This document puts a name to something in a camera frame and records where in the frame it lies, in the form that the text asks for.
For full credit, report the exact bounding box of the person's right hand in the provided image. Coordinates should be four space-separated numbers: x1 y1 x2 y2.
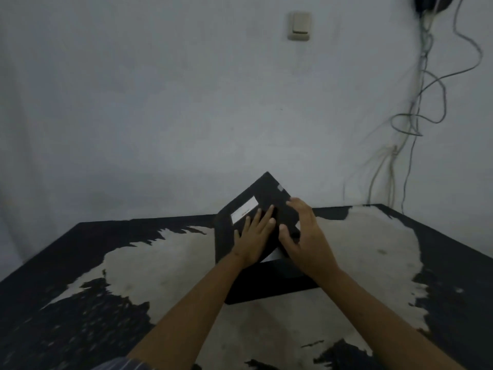
278 197 341 283

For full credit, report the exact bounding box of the person's left hand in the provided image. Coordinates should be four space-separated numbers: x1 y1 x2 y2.
232 205 279 269

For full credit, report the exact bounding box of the black box with hinged lid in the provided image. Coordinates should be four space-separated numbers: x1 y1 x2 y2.
214 172 321 306

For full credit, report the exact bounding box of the person's left forearm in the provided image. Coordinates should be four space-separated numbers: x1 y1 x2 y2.
127 253 248 370

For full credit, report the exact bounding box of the person's right forearm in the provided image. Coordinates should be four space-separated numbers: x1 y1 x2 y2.
319 267 467 370

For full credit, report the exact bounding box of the striped shirt sleeve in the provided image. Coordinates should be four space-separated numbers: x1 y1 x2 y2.
90 356 155 370

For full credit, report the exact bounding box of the thin black cable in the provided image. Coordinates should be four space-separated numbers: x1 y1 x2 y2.
401 133 416 215

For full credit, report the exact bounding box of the white wall light switch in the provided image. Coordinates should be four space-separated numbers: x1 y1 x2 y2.
287 11 312 41

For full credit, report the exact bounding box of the thin grey looping cable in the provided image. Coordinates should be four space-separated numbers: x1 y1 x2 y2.
390 0 484 137

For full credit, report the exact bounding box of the black wall-mounted device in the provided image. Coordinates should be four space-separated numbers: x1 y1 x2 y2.
414 0 456 14

